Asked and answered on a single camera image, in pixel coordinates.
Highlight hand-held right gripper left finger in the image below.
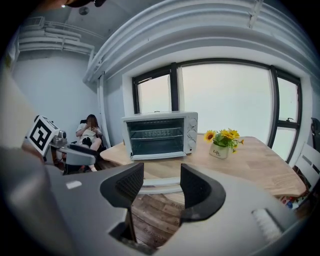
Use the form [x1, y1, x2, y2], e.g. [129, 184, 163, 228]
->
[99, 162, 145, 244]

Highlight black office chair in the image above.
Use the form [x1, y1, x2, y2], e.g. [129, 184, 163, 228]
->
[71, 119, 107, 174]

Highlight white toaster oven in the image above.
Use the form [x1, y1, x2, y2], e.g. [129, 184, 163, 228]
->
[121, 110, 199, 161]

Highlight white vertical wall pipe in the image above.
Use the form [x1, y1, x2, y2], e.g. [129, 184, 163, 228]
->
[97, 72, 107, 149]

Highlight sunflowers in white pot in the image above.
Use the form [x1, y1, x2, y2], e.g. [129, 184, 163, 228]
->
[203, 128, 245, 160]

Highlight white folding chair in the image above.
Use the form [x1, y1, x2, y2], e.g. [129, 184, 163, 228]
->
[293, 141, 320, 187]

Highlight white toaster oven door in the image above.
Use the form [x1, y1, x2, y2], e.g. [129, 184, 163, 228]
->
[129, 152, 188, 195]

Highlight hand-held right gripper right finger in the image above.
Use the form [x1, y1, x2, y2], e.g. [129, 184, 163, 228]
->
[178, 163, 227, 226]

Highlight white ceiling pipes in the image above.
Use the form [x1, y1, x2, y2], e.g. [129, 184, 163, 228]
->
[82, 0, 318, 85]

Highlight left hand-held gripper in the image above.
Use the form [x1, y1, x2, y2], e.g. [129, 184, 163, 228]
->
[25, 114, 101, 167]

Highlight ceiling air vent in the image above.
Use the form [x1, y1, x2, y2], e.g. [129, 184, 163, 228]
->
[24, 15, 46, 28]

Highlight person's left forearm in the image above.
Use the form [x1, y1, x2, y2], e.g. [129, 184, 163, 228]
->
[21, 141, 45, 163]

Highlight black framed window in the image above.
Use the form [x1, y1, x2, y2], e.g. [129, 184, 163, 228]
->
[131, 59, 303, 165]

